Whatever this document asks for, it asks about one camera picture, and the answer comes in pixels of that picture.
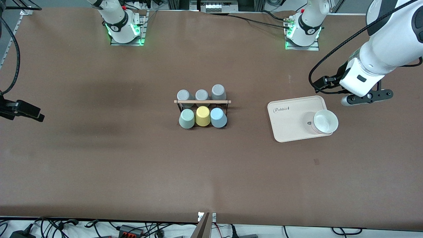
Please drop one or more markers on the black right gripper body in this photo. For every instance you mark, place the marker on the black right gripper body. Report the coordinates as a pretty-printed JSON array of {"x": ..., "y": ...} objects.
[{"x": 7, "y": 107}]

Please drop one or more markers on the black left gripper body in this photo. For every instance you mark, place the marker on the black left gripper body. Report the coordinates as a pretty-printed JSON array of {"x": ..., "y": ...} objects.
[{"x": 339, "y": 73}]

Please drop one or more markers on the light blue cup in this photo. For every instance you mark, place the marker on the light blue cup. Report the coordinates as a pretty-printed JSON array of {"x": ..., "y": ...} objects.
[{"x": 218, "y": 118}]

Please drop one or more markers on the mint green cup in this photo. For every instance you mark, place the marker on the mint green cup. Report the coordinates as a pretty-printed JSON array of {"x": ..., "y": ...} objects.
[{"x": 187, "y": 119}]

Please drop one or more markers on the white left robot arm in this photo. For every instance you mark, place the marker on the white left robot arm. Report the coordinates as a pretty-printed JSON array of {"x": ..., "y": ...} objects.
[{"x": 390, "y": 43}]

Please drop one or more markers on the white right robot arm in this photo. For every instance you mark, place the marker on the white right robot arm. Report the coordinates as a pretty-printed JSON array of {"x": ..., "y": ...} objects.
[{"x": 117, "y": 23}]

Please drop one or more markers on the white bowl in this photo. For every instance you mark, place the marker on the white bowl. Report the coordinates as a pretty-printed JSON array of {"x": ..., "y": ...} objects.
[{"x": 325, "y": 121}]

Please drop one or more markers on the cream tray with Rabbit print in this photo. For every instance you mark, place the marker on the cream tray with Rabbit print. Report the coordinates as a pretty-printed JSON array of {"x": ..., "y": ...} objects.
[{"x": 290, "y": 119}]

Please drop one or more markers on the grey cup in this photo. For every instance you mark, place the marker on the grey cup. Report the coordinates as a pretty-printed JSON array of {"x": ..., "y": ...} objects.
[
  {"x": 218, "y": 91},
  {"x": 202, "y": 94},
  {"x": 184, "y": 95}
]

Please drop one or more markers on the black power adapter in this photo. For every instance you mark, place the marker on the black power adapter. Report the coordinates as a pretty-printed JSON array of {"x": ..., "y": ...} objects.
[{"x": 23, "y": 234}]

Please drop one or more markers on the yellow cup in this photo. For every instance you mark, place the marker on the yellow cup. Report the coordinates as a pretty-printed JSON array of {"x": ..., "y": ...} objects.
[{"x": 203, "y": 116}]

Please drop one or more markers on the white power strip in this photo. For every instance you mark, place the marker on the white power strip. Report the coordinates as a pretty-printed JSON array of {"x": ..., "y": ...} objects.
[{"x": 218, "y": 6}]

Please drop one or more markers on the orange black connector block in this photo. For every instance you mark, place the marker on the orange black connector block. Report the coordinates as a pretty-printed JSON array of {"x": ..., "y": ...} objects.
[{"x": 130, "y": 230}]

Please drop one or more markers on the aluminium frame rail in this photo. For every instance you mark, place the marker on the aluminium frame rail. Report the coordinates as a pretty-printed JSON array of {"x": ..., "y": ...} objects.
[{"x": 10, "y": 43}]

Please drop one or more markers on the white table edge bracket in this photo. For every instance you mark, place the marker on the white table edge bracket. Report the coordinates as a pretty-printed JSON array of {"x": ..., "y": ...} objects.
[{"x": 214, "y": 217}]

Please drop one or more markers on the wooden camera stand beam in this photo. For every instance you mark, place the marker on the wooden camera stand beam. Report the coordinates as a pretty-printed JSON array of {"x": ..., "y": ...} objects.
[{"x": 202, "y": 229}]

